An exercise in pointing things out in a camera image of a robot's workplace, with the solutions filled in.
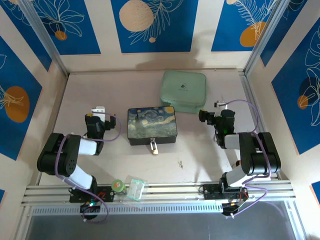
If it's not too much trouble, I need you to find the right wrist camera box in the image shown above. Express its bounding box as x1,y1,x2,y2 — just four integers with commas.
213,99,230,110

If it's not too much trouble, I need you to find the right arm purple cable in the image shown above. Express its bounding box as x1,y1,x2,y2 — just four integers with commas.
222,99,273,220

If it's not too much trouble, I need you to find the aluminium side rail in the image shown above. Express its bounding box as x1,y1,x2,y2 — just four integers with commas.
239,69,281,181

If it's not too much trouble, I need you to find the aluminium frame rail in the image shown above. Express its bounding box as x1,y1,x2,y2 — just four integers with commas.
20,180,298,209

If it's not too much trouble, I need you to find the slotted grey cable duct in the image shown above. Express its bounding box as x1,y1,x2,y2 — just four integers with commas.
31,202,224,216

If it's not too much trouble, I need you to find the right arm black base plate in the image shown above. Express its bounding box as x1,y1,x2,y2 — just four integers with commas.
202,183,249,201

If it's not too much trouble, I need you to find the small brass padlock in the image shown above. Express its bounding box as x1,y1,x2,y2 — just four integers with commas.
149,138,160,157

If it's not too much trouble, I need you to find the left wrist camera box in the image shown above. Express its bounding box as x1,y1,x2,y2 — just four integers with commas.
90,106,107,120

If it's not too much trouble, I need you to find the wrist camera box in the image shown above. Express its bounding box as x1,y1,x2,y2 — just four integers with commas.
213,99,230,110
90,106,107,120

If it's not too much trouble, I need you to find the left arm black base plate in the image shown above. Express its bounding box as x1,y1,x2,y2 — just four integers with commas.
69,185,116,204

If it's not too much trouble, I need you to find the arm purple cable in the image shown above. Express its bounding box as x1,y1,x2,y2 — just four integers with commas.
55,112,123,224
222,99,273,220

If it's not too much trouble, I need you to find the clear plastic packet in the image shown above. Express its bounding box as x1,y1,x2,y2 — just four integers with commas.
125,175,148,201

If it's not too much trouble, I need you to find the green tape roll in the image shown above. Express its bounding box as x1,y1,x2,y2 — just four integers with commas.
111,179,126,195

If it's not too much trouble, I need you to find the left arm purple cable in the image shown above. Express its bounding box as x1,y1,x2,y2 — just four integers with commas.
55,112,123,224

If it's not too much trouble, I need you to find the aluminium corner post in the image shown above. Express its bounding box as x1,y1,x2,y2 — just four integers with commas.
18,0,70,77
243,0,289,76

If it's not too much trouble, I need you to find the starry night painted tin box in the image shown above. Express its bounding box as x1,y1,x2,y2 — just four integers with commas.
126,105,179,147

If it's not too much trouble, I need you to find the mint green zip case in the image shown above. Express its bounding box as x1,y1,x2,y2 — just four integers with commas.
159,70,208,115

